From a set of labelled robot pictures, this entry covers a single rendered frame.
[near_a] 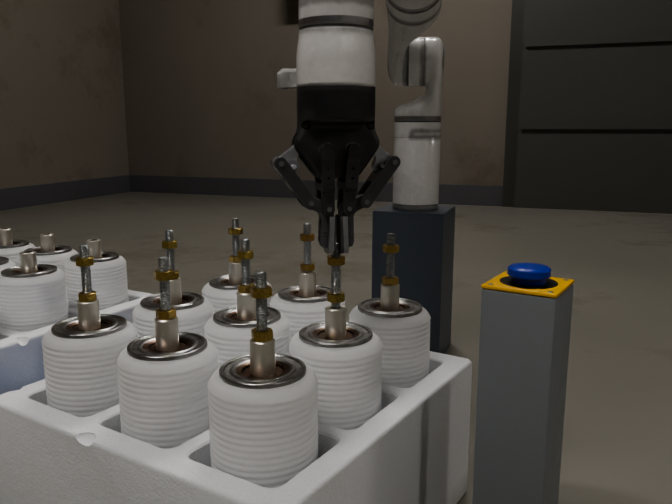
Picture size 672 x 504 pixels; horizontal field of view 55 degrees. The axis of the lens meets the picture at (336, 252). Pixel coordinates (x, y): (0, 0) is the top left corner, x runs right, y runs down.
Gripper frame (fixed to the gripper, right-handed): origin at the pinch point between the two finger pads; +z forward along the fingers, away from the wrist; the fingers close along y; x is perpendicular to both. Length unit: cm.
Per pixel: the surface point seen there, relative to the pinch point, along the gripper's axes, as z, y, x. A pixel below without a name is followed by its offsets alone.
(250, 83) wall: -38, 43, 375
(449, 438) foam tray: 25.3, 14.5, 2.7
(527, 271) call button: 2.8, 16.0, -9.2
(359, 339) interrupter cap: 10.3, 1.7, -2.6
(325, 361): 11.6, -2.2, -4.3
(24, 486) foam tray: 26.0, -31.7, 5.7
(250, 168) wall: 18, 42, 376
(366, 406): 16.7, 1.9, -4.4
